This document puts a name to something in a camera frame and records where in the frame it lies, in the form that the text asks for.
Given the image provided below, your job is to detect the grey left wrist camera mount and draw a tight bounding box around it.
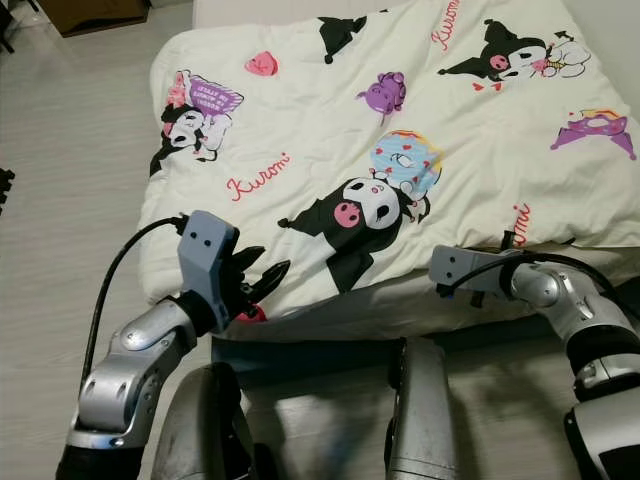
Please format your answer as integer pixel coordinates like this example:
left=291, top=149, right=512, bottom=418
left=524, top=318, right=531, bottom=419
left=177, top=211, right=243, bottom=308

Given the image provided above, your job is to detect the brown wooden cabinet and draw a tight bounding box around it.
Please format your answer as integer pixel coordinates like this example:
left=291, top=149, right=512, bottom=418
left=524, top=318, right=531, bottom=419
left=40, top=0, right=151, bottom=38

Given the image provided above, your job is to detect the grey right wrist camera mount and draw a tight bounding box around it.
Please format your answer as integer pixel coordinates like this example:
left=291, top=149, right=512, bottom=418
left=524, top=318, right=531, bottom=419
left=428, top=245, right=526, bottom=299

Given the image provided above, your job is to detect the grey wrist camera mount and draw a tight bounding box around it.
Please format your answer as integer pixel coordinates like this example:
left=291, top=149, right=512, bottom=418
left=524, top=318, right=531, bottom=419
left=177, top=211, right=243, bottom=308
left=428, top=245, right=526, bottom=299

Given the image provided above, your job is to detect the cream cartoon print blanket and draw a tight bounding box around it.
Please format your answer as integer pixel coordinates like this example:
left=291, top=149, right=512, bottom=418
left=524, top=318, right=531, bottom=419
left=138, top=0, right=640, bottom=311

